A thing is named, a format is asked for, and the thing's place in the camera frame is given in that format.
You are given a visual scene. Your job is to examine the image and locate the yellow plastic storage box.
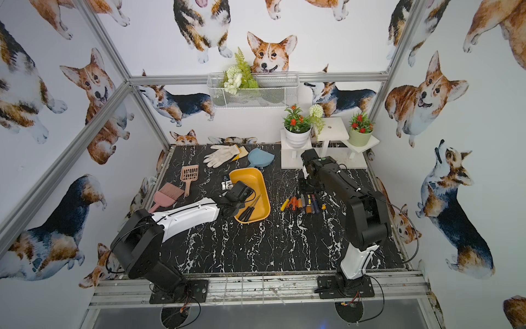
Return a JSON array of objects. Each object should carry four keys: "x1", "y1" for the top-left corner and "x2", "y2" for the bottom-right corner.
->
[{"x1": 229, "y1": 167, "x2": 271, "y2": 224}]

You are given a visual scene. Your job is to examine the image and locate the purple red handle screwdriver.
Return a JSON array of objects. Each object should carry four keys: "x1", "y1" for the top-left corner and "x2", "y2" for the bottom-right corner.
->
[{"x1": 310, "y1": 194, "x2": 321, "y2": 214}]

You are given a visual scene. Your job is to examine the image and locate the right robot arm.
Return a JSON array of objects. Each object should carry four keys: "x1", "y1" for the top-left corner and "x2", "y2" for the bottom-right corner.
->
[{"x1": 301, "y1": 149, "x2": 392, "y2": 293}]

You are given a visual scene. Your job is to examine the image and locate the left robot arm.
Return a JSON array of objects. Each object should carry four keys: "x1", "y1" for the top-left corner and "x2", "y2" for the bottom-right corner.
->
[{"x1": 110, "y1": 181, "x2": 255, "y2": 296}]

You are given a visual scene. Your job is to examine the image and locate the white stepped plant stand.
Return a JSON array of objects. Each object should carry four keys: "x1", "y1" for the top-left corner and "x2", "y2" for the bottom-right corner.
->
[{"x1": 281, "y1": 117, "x2": 379, "y2": 169}]

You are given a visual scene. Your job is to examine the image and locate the white pot red flowers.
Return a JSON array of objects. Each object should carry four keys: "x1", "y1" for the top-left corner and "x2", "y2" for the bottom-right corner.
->
[{"x1": 284, "y1": 104, "x2": 312, "y2": 149}]

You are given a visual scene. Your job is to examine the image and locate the yellow cloth under glove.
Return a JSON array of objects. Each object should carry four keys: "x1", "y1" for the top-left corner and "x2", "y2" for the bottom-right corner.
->
[{"x1": 232, "y1": 146, "x2": 249, "y2": 161}]

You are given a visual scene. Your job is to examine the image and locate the white work glove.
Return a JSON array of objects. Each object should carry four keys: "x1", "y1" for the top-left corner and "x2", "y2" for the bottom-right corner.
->
[{"x1": 204, "y1": 145, "x2": 240, "y2": 168}]

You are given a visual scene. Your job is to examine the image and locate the blue plastic dustpan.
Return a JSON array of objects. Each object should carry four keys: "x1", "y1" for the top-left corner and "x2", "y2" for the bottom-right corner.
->
[{"x1": 248, "y1": 148, "x2": 275, "y2": 168}]

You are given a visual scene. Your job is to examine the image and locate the brown plastic slotted scoop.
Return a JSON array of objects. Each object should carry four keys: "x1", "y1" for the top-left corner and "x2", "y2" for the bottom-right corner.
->
[{"x1": 180, "y1": 164, "x2": 199, "y2": 197}]

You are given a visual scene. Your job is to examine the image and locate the white hydrangea flower sprig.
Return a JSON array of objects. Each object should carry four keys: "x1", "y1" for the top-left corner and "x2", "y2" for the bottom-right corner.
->
[{"x1": 308, "y1": 104, "x2": 325, "y2": 133}]

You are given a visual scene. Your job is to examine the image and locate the green pot red flowers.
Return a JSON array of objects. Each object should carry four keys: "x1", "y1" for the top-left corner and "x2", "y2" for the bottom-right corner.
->
[{"x1": 349, "y1": 114, "x2": 375, "y2": 147}]

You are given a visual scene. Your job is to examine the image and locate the pink hand brush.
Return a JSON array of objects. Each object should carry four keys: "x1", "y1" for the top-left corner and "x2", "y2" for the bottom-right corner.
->
[{"x1": 149, "y1": 183, "x2": 184, "y2": 213}]

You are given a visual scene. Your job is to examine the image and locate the green fern with white flowers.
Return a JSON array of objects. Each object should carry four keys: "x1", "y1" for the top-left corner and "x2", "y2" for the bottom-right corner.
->
[{"x1": 219, "y1": 48, "x2": 259, "y2": 95}]

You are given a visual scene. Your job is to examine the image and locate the white wire wall basket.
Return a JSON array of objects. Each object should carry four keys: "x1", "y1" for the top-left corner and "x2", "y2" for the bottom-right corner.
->
[{"x1": 207, "y1": 72, "x2": 299, "y2": 109}]

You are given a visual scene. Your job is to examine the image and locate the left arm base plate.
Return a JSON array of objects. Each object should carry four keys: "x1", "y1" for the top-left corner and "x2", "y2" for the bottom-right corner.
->
[{"x1": 149, "y1": 280, "x2": 210, "y2": 304}]

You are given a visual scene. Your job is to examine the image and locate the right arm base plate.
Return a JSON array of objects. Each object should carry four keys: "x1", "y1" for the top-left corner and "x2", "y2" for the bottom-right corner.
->
[{"x1": 315, "y1": 274, "x2": 375, "y2": 300}]

